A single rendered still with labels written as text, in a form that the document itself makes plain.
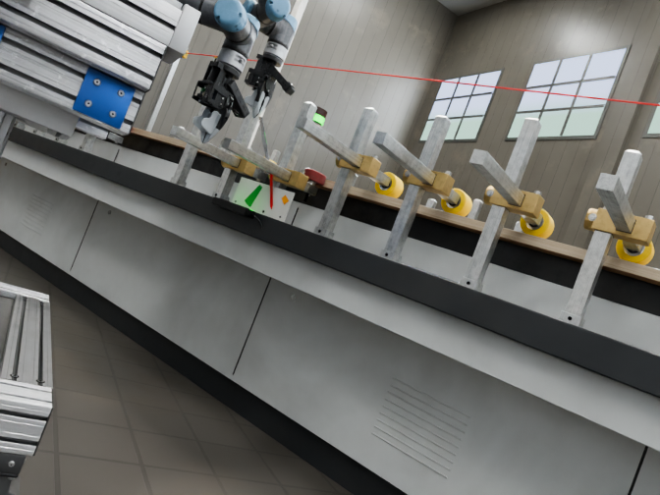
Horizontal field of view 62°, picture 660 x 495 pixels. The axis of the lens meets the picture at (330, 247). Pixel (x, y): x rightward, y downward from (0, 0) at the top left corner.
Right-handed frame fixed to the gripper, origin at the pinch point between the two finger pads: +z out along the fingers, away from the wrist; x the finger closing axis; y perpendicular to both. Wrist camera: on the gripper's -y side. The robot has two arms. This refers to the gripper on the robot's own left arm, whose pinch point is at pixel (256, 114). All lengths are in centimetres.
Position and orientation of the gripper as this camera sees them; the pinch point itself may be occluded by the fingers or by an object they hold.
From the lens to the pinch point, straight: 194.0
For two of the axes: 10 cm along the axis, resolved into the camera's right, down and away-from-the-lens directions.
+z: -3.6, 9.3, -0.2
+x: -2.6, -1.2, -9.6
